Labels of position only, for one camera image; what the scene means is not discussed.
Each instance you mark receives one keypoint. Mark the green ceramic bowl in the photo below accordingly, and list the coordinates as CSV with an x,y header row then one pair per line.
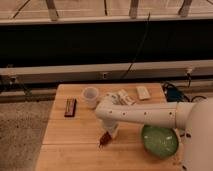
x,y
160,142

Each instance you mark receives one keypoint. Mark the brown chocolate bar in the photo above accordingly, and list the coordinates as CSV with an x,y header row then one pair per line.
x,y
70,107

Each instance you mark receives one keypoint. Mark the white plastic bottle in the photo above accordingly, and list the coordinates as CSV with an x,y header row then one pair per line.
x,y
125,98

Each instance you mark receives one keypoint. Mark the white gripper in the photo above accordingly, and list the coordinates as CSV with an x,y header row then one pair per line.
x,y
111,126

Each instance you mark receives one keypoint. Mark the blue black device on floor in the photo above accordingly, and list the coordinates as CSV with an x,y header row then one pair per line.
x,y
173,94

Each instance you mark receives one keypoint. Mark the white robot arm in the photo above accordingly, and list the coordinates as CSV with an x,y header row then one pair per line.
x,y
196,119

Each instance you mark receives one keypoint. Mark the translucent plastic cup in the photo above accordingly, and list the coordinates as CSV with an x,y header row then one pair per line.
x,y
90,96

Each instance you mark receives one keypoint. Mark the white rectangular sponge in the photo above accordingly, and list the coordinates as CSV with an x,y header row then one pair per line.
x,y
143,93

